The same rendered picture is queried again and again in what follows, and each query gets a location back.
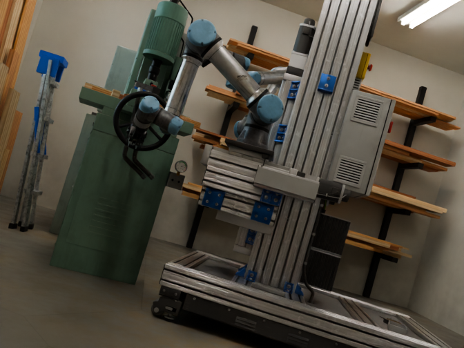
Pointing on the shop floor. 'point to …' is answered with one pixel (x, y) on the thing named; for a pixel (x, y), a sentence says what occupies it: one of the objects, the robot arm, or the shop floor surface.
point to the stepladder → (50, 67)
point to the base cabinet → (110, 210)
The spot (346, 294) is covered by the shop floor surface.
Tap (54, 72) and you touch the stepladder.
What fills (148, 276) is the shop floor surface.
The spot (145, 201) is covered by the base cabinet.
